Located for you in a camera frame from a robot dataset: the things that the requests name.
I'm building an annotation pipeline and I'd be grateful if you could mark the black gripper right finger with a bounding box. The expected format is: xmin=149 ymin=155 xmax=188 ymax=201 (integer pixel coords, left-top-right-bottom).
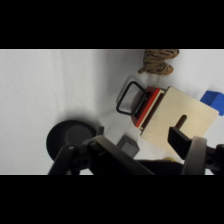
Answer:
xmin=167 ymin=126 xmax=224 ymax=176

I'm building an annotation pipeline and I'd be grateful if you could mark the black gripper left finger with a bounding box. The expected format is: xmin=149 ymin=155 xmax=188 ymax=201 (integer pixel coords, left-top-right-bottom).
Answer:
xmin=48 ymin=134 xmax=155 ymax=176

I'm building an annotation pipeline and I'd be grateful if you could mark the orange wooden tray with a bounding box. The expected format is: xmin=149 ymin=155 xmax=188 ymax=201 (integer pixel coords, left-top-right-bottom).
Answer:
xmin=115 ymin=80 xmax=166 ymax=128

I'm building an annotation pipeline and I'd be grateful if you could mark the grey cube block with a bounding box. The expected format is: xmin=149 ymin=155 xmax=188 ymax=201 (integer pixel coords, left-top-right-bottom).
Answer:
xmin=116 ymin=134 xmax=140 ymax=158

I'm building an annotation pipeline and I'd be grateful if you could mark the black bowl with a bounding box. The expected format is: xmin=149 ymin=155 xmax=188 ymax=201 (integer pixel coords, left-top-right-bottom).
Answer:
xmin=45 ymin=119 xmax=98 ymax=162

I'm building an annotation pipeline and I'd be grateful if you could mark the blue block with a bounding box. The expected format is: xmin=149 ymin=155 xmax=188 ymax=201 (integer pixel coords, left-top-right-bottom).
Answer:
xmin=199 ymin=90 xmax=224 ymax=117

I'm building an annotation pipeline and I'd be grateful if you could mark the tiger plush toy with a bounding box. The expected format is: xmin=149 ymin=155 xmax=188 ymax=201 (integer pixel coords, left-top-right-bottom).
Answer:
xmin=137 ymin=49 xmax=180 ymax=76

